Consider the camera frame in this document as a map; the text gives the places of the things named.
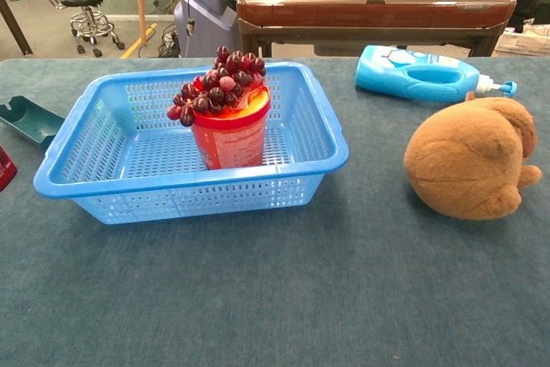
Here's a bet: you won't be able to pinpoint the brown plush toy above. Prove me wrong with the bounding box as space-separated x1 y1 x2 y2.
403 91 543 221

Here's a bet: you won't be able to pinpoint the red plastic object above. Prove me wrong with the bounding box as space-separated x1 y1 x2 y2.
0 144 19 193

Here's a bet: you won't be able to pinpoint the dark table leg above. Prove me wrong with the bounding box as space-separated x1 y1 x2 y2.
0 0 34 57

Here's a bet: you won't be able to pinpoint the teal plastic tray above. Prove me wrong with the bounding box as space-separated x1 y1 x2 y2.
0 95 66 150

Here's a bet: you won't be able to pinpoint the floor cables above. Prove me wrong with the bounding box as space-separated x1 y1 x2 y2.
157 29 180 58

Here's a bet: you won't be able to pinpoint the black bag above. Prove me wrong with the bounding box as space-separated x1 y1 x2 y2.
513 0 550 35

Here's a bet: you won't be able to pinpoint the red instant noodle cup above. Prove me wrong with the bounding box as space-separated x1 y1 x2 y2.
188 78 272 171

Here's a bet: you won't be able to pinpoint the bunch of purple grapes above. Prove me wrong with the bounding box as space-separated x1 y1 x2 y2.
166 45 267 128

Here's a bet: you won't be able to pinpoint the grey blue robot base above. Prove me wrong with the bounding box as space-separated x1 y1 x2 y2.
174 0 241 58

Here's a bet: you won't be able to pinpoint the white plastic crate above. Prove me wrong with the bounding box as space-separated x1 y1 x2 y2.
493 31 550 58

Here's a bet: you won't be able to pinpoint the yellow floor strip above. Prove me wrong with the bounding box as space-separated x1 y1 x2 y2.
119 22 158 59

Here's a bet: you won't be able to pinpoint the blue detergent pump bottle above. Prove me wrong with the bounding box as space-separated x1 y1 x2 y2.
354 44 518 105

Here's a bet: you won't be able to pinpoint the brown mahjong table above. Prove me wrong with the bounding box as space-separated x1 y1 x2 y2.
235 0 517 58

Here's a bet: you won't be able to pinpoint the blue perforated plastic basket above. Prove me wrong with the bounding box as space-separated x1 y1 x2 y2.
33 60 350 225

